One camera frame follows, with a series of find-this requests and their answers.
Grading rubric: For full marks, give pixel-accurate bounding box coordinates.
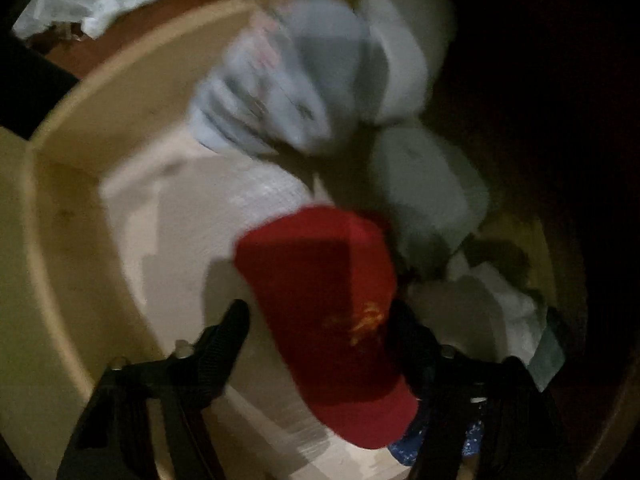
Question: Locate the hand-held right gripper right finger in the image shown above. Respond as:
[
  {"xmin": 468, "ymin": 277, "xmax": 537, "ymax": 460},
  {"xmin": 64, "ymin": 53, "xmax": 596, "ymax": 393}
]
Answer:
[{"xmin": 387, "ymin": 299, "xmax": 581, "ymax": 480}]

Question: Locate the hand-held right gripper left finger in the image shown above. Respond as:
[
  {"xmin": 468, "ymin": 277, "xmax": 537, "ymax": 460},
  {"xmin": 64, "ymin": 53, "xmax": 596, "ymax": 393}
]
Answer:
[{"xmin": 56, "ymin": 299, "xmax": 251, "ymax": 480}]

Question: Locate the red cap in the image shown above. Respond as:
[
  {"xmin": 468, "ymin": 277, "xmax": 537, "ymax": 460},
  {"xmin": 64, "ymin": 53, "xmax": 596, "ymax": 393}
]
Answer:
[{"xmin": 234, "ymin": 205, "xmax": 420, "ymax": 451}]

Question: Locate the wooden drawer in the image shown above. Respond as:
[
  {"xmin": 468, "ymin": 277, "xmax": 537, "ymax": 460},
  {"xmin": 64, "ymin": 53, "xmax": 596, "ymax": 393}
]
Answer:
[{"xmin": 22, "ymin": 0, "xmax": 591, "ymax": 480}]

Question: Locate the white crumpled underwear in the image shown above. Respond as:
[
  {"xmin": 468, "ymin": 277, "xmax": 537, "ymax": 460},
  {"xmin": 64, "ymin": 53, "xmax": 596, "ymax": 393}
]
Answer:
[{"xmin": 407, "ymin": 260, "xmax": 548, "ymax": 361}]

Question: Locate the light blue striped underwear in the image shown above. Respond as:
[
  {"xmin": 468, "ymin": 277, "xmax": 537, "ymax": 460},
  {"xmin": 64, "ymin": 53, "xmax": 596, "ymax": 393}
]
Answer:
[{"xmin": 187, "ymin": 0, "xmax": 373, "ymax": 157}]

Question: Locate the white folded underwear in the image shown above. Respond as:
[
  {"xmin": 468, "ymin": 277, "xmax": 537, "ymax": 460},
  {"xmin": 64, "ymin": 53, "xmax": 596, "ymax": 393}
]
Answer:
[{"xmin": 357, "ymin": 0, "xmax": 458, "ymax": 126}]

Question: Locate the blue patterned cloth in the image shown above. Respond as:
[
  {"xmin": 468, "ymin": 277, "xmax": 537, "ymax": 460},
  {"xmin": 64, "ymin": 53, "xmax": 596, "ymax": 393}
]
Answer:
[{"xmin": 387, "ymin": 405, "xmax": 486, "ymax": 466}]

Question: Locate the teal cloth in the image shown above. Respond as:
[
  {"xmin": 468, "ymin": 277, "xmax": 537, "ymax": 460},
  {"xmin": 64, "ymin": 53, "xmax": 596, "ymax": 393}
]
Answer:
[{"xmin": 527, "ymin": 310, "xmax": 568, "ymax": 391}]

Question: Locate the dark cloth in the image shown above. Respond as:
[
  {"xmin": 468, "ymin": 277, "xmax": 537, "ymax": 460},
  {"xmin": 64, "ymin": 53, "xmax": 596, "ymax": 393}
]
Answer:
[{"xmin": 0, "ymin": 35, "xmax": 81, "ymax": 141}]

